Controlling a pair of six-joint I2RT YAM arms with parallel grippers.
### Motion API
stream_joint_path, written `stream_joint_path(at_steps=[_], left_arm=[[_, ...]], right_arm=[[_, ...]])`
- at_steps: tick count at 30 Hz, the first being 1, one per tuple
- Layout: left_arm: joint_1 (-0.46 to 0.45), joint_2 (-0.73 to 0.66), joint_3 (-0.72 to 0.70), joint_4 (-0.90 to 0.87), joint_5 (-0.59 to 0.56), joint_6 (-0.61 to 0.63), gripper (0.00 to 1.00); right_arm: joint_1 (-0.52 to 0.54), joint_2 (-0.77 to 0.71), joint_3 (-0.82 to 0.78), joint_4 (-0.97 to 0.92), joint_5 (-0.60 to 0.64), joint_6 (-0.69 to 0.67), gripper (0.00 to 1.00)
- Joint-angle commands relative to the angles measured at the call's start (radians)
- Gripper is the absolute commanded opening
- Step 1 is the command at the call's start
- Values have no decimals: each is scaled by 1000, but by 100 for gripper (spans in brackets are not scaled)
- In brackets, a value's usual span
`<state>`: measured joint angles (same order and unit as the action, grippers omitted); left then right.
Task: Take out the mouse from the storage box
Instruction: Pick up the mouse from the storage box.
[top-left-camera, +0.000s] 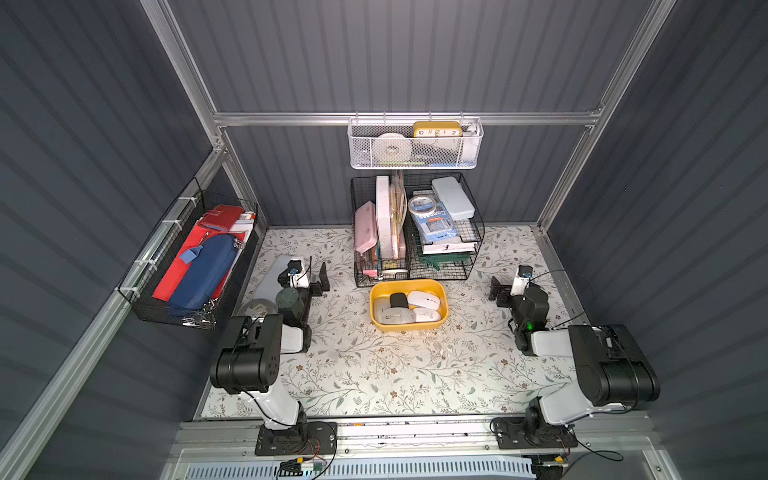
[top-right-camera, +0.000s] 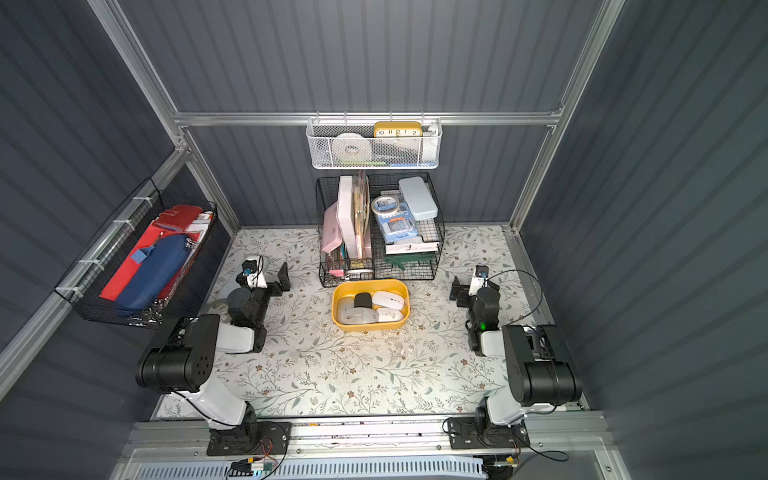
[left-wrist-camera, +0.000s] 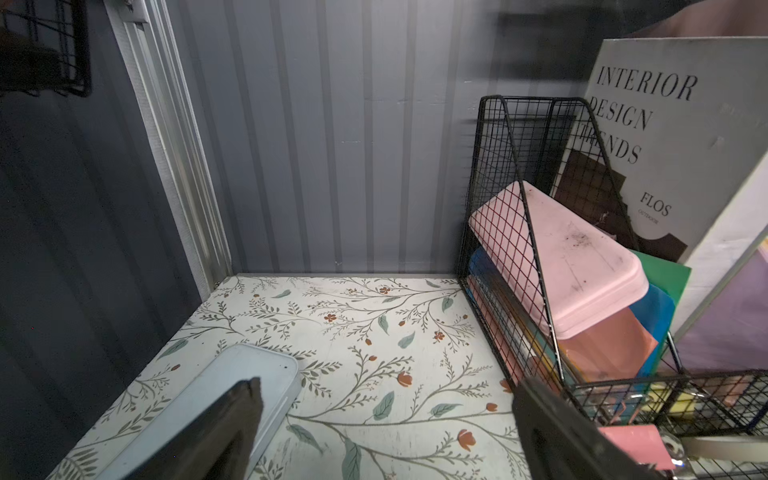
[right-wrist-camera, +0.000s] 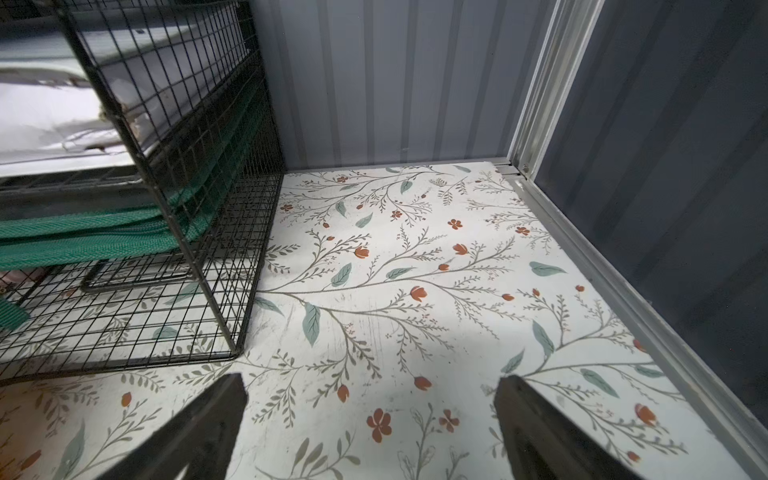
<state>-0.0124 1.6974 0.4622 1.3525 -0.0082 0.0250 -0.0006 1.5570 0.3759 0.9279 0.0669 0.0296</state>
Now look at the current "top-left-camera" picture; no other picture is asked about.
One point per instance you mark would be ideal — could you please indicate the white upright box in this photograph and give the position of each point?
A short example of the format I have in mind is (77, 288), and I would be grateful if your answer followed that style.
(383, 217)

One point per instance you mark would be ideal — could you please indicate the pink case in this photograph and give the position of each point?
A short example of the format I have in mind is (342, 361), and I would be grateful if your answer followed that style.
(365, 228)

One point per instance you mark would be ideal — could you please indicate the grey mouse with logo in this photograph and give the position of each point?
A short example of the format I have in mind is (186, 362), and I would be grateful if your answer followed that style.
(394, 316)

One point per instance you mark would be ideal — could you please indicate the black wire desk organizer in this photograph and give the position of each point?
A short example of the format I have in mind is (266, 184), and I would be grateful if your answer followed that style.
(452, 261)

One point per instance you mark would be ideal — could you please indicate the white mesh hanging basket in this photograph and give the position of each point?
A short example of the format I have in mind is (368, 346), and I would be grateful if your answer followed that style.
(459, 153)

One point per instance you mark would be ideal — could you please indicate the clear tape roll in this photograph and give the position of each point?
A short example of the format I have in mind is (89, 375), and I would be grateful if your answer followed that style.
(422, 205)

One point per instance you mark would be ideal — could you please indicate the light blue pencil box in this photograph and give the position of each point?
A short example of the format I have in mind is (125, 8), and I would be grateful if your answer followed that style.
(453, 197)

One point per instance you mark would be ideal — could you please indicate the blue calculator package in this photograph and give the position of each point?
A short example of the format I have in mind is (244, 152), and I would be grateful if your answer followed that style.
(435, 226)

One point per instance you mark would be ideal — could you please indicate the red folder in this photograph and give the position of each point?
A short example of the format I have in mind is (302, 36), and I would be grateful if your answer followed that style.
(222, 219)

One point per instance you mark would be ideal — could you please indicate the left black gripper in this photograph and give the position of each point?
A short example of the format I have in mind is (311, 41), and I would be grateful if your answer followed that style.
(315, 285)

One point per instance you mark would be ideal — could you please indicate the white tape roll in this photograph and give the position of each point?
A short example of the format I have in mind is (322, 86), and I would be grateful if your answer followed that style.
(392, 148)

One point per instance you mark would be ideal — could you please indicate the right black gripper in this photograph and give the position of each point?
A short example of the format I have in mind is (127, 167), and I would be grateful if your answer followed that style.
(504, 294)

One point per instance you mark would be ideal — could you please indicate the white mouse with orange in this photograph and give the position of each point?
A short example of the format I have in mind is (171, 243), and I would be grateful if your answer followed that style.
(426, 315)

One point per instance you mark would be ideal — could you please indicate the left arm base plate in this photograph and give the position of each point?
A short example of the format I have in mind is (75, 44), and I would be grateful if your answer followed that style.
(304, 439)

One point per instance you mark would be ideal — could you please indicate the blue pencil case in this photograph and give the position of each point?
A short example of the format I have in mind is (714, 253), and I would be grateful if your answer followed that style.
(214, 259)

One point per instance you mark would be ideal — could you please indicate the black wire side basket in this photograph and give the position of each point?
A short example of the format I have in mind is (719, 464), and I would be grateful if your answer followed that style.
(139, 283)

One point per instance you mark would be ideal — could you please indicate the yellow storage box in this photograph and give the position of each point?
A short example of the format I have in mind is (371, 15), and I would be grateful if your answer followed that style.
(379, 299)

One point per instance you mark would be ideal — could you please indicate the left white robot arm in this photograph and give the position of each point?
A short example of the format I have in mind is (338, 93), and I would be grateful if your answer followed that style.
(274, 323)

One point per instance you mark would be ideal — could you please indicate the black mouse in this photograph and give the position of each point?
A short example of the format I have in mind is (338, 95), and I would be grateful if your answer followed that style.
(399, 300)

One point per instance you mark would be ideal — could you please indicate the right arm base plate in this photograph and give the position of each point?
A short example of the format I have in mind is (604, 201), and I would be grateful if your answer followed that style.
(513, 433)

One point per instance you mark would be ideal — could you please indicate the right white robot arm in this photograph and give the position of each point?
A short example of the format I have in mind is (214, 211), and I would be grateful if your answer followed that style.
(613, 376)

